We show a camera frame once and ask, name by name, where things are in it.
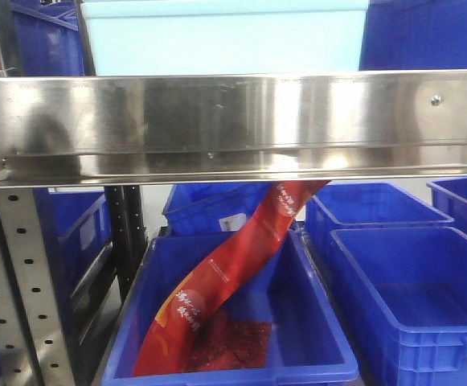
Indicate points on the light blue plastic bin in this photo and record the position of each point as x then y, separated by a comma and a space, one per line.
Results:
186, 38

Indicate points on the stainless steel shelf beam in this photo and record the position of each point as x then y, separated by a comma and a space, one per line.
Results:
118, 130

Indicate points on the dark blue bin left shelf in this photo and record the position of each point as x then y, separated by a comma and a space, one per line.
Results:
83, 229

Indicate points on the tilted dark blue bin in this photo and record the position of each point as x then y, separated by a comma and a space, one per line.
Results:
194, 208

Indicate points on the dark blue bin rear right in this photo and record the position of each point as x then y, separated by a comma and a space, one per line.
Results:
360, 207

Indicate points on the red mesh packet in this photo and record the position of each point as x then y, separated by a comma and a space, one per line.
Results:
230, 344

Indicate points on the dark blue bin with banner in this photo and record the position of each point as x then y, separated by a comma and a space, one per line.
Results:
306, 345

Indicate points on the red printed plastic banner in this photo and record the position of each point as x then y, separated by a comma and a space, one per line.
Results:
187, 309

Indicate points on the dark blue bin front right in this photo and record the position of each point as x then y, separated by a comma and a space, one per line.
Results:
403, 292

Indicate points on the dark blue bin top right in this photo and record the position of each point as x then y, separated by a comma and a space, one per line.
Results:
415, 35

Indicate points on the dark blue bin top left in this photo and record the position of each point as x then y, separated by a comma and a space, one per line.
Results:
48, 38

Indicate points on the black perforated upright post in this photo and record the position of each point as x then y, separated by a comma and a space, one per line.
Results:
128, 233

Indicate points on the perforated steel shelf post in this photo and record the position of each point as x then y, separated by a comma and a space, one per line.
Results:
38, 343

